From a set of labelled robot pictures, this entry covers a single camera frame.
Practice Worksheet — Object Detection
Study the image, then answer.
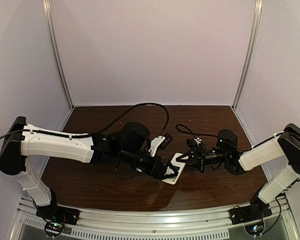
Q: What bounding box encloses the white remote control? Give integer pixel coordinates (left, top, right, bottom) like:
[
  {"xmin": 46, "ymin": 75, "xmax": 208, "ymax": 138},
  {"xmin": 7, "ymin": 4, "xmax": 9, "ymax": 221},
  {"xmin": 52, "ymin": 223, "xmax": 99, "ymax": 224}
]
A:
[{"xmin": 161, "ymin": 152, "xmax": 186, "ymax": 185}]

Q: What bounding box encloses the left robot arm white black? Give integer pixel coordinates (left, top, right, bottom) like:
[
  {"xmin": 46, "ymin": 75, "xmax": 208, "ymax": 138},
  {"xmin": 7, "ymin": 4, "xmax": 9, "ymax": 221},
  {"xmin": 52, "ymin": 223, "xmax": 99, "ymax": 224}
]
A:
[{"xmin": 0, "ymin": 116, "xmax": 185, "ymax": 209}]

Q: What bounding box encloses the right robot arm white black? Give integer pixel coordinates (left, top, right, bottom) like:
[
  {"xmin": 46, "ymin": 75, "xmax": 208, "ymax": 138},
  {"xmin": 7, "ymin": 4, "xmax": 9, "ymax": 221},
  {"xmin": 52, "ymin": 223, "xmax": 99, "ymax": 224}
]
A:
[{"xmin": 176, "ymin": 123, "xmax": 300, "ymax": 210}]

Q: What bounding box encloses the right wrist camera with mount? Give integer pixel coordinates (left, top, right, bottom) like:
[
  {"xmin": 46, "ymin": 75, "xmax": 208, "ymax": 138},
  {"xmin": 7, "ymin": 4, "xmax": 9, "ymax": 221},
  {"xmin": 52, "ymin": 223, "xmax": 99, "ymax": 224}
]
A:
[{"xmin": 186, "ymin": 137, "xmax": 207, "ymax": 151}]

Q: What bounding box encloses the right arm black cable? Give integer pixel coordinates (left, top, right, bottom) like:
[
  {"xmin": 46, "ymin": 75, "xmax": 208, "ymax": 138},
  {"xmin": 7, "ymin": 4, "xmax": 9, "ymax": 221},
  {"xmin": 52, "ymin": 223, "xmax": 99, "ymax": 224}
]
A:
[{"xmin": 175, "ymin": 124, "xmax": 283, "ymax": 151}]

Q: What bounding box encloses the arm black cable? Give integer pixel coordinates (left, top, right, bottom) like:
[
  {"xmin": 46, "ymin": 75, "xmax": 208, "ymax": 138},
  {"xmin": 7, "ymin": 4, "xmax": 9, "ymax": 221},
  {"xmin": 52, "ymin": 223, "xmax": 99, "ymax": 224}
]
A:
[
  {"xmin": 0, "ymin": 102, "xmax": 171, "ymax": 171},
  {"xmin": 175, "ymin": 124, "xmax": 283, "ymax": 151}
]

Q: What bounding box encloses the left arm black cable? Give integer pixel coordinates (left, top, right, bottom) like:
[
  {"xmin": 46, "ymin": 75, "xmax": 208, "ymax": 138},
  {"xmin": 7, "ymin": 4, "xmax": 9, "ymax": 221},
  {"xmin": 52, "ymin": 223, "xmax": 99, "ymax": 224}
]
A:
[{"xmin": 0, "ymin": 102, "xmax": 171, "ymax": 171}]

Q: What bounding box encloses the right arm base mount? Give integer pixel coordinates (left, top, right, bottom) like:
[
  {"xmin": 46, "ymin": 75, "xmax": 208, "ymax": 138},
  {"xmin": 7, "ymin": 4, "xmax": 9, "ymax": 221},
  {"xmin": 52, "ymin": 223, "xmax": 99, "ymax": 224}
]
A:
[{"xmin": 228, "ymin": 200, "xmax": 272, "ymax": 237}]

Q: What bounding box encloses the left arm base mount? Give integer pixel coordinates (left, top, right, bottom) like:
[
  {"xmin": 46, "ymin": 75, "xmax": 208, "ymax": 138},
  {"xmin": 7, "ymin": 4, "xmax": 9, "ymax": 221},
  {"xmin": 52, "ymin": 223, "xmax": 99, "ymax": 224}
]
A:
[{"xmin": 34, "ymin": 205, "xmax": 80, "ymax": 239}]

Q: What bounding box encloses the curved aluminium front rail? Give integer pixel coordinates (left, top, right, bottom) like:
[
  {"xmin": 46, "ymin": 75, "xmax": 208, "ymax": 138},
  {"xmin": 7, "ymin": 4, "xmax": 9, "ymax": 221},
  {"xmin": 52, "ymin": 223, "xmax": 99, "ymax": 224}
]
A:
[{"xmin": 7, "ymin": 196, "xmax": 300, "ymax": 240}]

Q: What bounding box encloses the right aluminium frame post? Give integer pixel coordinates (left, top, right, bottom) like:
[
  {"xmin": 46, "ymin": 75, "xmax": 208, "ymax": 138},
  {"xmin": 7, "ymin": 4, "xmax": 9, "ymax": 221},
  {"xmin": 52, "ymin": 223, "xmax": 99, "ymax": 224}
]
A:
[{"xmin": 231, "ymin": 0, "xmax": 263, "ymax": 111}]

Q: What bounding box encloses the aluminium frame post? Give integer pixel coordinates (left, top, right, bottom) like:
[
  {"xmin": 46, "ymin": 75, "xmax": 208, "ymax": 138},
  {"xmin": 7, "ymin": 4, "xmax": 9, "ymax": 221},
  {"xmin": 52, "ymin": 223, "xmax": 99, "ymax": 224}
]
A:
[
  {"xmin": 231, "ymin": 0, "xmax": 263, "ymax": 111},
  {"xmin": 43, "ymin": 0, "xmax": 75, "ymax": 110}
]

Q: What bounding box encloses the left aluminium frame post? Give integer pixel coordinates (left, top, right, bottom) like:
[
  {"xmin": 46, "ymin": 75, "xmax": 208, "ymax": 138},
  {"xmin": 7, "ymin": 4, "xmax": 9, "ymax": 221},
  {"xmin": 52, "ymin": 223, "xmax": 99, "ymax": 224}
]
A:
[{"xmin": 43, "ymin": 0, "xmax": 75, "ymax": 110}]

